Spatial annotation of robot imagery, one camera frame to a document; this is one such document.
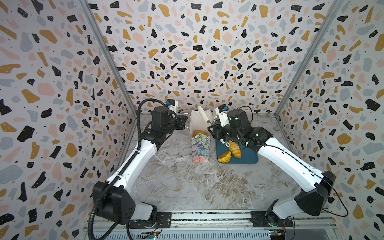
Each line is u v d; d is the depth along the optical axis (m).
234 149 0.97
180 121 0.67
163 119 0.59
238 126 0.54
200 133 0.77
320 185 0.41
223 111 0.63
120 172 0.43
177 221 0.75
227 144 0.67
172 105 0.67
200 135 0.78
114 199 0.39
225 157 0.90
